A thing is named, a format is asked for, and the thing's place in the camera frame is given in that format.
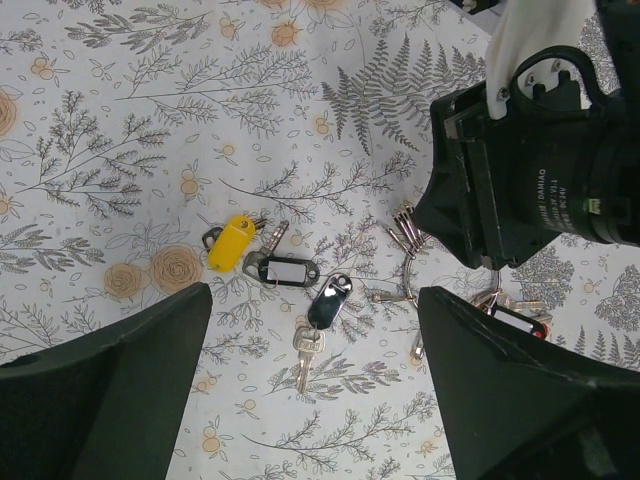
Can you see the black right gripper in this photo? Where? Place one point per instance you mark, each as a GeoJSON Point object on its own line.
{"type": "Point", "coordinates": [562, 160]}

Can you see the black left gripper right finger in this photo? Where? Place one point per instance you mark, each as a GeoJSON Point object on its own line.
{"type": "Point", "coordinates": [515, 406]}

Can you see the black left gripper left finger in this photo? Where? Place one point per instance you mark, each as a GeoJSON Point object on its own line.
{"type": "Point", "coordinates": [109, 404]}

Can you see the black tag with white label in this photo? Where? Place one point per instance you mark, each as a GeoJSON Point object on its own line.
{"type": "Point", "coordinates": [265, 266]}

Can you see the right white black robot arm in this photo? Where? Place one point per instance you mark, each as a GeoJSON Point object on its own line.
{"type": "Point", "coordinates": [606, 31]}

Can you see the yellow key tag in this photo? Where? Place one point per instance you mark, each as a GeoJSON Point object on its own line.
{"type": "Point", "coordinates": [226, 245]}

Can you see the silver key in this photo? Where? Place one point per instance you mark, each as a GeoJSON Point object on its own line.
{"type": "Point", "coordinates": [309, 343]}

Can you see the glossy black key tag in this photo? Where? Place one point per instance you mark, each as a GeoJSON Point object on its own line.
{"type": "Point", "coordinates": [330, 300]}

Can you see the floral patterned table mat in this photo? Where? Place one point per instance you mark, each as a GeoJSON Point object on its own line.
{"type": "Point", "coordinates": [131, 128]}

